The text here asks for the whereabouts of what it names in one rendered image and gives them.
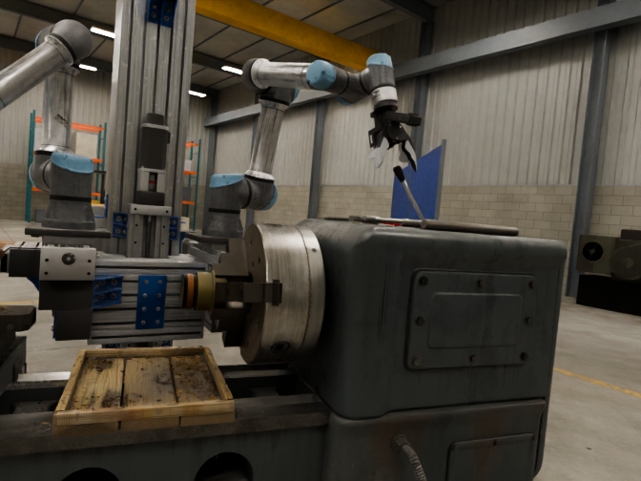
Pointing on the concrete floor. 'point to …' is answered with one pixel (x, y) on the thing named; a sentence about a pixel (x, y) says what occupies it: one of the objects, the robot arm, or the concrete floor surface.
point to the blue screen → (421, 187)
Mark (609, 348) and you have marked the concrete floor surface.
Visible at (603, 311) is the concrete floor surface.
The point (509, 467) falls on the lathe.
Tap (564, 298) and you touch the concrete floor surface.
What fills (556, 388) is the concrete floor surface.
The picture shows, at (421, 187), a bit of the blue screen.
